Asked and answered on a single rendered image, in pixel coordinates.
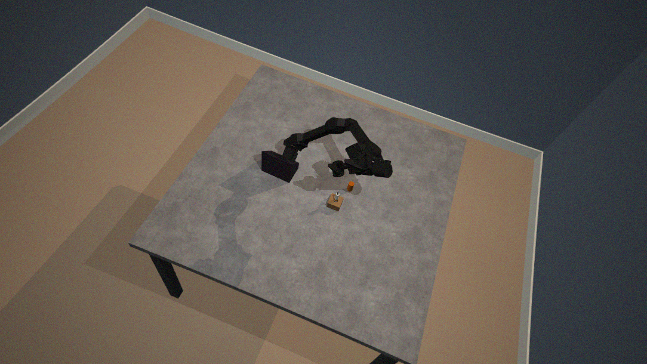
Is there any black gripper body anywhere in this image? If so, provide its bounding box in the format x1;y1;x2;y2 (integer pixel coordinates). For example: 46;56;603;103
332;153;372;177

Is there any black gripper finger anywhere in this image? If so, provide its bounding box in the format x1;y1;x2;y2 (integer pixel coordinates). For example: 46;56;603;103
344;154;365;171
328;160;340;176

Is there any brown square block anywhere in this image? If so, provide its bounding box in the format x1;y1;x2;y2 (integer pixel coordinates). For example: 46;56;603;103
326;193;344;211

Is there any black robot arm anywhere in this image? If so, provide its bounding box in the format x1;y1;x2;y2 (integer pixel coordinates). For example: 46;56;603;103
281;117;393;178

